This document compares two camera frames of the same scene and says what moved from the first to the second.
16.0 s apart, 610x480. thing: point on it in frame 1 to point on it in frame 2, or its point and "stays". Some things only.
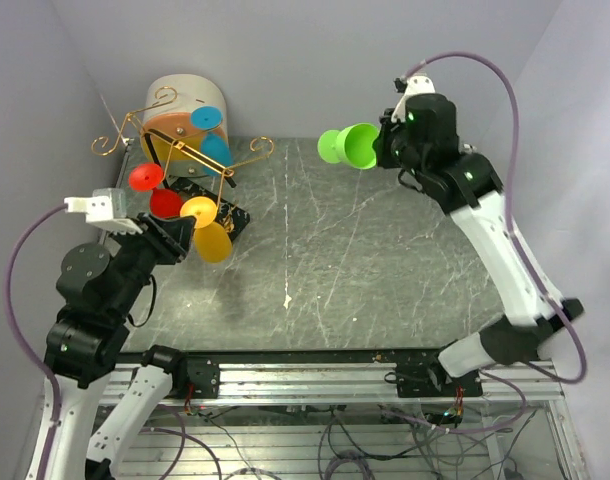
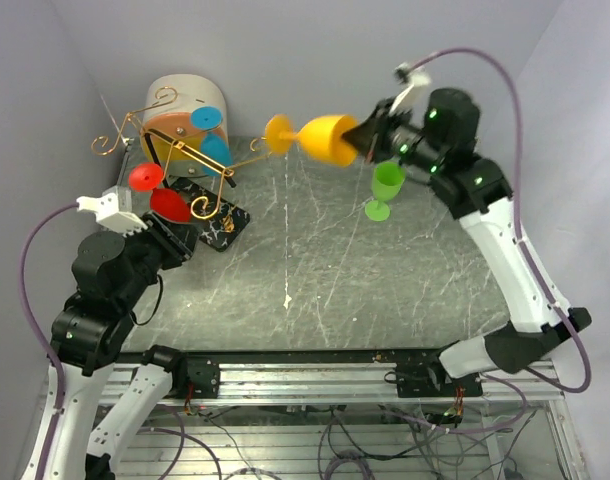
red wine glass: x=164 y=203 stays
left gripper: x=171 y=237 stays
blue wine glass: x=214 y=142 stays
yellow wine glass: x=211 y=242 to x=320 y=138
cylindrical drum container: x=168 y=136 stays
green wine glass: x=352 y=145 to x=387 y=180
